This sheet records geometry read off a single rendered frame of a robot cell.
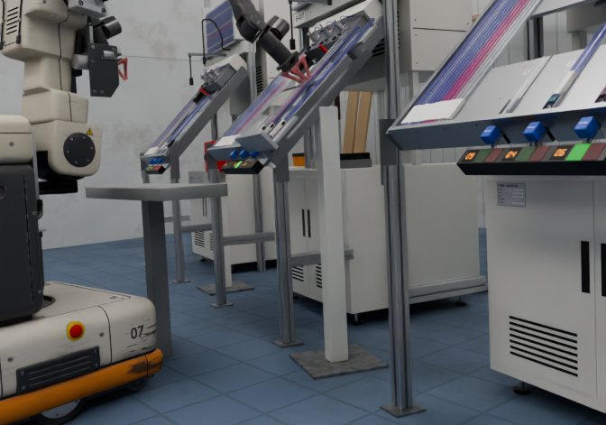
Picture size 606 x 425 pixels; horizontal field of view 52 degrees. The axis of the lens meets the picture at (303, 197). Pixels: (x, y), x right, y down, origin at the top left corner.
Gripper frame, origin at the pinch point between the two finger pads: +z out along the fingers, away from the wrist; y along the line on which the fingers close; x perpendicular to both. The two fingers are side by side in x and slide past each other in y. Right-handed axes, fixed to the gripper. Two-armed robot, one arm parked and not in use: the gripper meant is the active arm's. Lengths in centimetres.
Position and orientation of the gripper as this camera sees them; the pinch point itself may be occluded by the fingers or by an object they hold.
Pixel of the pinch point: (305, 78)
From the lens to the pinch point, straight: 212.5
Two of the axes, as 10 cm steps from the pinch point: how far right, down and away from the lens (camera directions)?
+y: -3.2, -0.6, 9.4
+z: 7.0, 6.6, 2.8
